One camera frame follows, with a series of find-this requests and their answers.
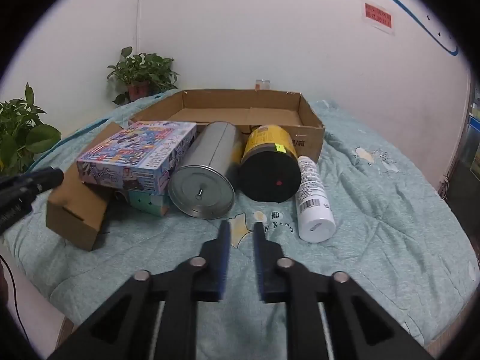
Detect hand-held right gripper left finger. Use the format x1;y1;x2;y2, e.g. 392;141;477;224
47;220;231;360

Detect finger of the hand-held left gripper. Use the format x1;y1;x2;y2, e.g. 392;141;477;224
0;167;64;233

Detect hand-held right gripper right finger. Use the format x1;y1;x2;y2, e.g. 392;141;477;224
253;222;436;360

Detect silver metal tin can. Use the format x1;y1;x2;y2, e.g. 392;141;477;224
167;121;242;220

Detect yellow can with black lid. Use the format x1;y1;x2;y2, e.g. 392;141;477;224
239;124;302;203

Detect colourful printed puzzle box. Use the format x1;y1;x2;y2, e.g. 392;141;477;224
76;121;197;192

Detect large cardboard box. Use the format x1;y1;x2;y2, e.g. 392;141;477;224
129;89;326;164

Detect small brown cardboard box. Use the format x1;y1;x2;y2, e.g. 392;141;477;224
46;122;124;252

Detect potted green plant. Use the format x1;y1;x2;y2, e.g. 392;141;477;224
107;47;180;106
0;82;62;177

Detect white spray bottle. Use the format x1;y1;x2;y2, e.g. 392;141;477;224
296;155;336;244

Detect small teal box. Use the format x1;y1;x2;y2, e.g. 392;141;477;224
127;189;170;217

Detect teal quilted blanket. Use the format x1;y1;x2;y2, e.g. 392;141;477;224
4;90;480;360

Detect glass door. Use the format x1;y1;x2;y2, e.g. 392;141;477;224
439;71;480;233

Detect black cable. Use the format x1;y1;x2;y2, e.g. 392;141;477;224
0;254;25;340

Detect white wall conduit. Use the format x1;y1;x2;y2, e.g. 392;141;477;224
136;0;145;51

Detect red wall sign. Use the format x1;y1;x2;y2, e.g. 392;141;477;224
362;0;395;36

